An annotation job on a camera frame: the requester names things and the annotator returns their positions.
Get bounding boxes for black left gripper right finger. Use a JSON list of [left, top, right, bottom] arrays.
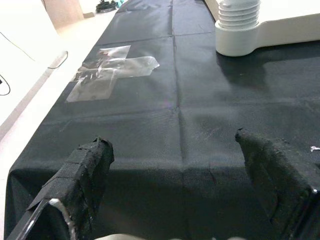
[[234, 127, 316, 240]]

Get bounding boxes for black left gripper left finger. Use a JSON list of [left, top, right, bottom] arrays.
[[26, 136, 115, 240]]

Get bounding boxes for white plastic table leg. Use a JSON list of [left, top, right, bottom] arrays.
[[217, 0, 261, 32]]

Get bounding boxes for white plastic children table top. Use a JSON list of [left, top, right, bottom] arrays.
[[203, 0, 320, 56]]

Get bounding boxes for black table cloth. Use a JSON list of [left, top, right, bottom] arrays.
[[3, 0, 320, 240]]

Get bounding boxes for clear adhesive tape patch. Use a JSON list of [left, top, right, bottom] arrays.
[[65, 44, 161, 103]]

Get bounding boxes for looped black wall cable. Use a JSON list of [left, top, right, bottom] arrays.
[[0, 73, 12, 96]]

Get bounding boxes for long black wall cable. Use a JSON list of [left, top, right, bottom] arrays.
[[0, 31, 69, 70]]

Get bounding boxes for black floor cable bundle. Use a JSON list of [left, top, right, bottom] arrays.
[[95, 0, 118, 13]]

